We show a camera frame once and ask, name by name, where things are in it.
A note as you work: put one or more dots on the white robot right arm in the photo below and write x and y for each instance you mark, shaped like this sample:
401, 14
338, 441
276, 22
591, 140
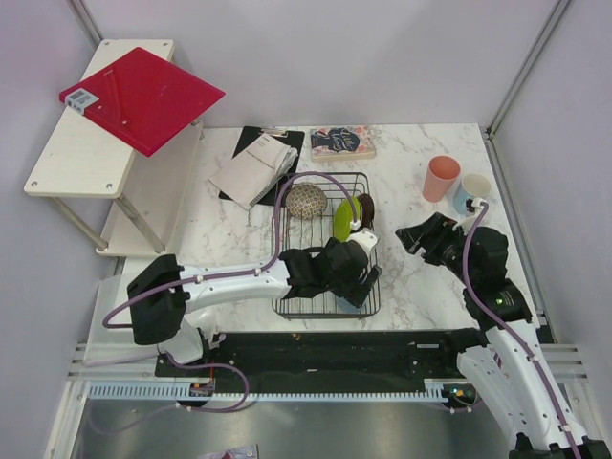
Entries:
502, 359

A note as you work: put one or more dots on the patterned ceramic bowl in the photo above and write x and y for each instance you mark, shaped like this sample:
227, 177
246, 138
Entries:
306, 201

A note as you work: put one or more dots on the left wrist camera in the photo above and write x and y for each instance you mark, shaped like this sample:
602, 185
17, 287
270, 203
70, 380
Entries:
366, 238

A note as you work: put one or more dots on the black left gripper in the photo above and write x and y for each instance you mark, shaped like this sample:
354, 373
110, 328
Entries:
357, 292

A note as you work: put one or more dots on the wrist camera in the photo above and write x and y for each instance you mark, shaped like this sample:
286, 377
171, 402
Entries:
366, 238
477, 213

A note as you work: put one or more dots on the light blue mug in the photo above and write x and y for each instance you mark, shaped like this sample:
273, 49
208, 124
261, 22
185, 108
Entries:
471, 186

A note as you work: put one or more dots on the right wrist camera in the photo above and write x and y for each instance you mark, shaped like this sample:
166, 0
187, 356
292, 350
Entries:
477, 213

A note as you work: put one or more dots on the red cutting board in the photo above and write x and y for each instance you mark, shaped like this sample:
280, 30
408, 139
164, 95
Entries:
142, 99

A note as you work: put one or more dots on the pink plastic cup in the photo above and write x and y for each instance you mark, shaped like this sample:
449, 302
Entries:
441, 174

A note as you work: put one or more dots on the blue-grey cup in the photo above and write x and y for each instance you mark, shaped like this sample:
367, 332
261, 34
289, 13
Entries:
345, 307

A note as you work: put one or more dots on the white slotted cable duct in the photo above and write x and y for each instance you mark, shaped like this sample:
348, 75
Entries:
434, 391

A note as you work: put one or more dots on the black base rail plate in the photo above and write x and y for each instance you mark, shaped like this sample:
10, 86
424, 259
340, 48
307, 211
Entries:
333, 360

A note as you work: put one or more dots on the grey wire dish rack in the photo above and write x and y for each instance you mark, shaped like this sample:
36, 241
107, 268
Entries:
301, 245

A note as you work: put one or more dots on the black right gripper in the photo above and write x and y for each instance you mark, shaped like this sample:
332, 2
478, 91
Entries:
429, 234

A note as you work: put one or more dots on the white paper sheet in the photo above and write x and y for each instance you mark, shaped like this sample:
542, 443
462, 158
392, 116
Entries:
245, 176

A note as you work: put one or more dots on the floral cover book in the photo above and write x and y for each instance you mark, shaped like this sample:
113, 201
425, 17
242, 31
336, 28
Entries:
342, 143

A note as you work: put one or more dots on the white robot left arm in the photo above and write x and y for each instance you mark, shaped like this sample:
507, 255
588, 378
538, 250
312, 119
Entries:
164, 292

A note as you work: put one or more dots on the dark brown plate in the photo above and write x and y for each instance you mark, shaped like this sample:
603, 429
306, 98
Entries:
367, 210

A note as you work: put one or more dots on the lime green plate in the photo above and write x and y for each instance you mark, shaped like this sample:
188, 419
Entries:
343, 218

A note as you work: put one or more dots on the black clipboard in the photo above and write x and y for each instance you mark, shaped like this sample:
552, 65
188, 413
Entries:
292, 138

